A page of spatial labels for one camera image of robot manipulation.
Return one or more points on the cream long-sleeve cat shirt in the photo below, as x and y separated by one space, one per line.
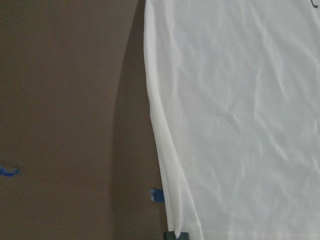
234 94

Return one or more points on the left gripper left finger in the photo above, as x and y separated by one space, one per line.
169 235

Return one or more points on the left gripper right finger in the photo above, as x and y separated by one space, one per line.
184 236

